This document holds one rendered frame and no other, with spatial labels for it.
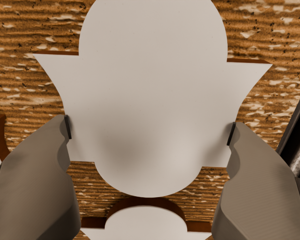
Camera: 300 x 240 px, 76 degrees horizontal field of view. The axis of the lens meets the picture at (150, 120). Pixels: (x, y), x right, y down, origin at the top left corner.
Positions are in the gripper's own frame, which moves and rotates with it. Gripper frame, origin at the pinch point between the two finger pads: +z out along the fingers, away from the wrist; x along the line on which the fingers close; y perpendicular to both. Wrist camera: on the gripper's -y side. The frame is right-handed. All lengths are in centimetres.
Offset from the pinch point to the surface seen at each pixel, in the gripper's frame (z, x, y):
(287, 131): 2.3, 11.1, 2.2
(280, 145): 2.3, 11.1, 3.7
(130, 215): -0.7, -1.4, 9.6
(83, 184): 0.5, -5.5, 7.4
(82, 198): 0.5, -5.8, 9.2
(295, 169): 2.6, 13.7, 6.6
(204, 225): 0.1, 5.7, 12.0
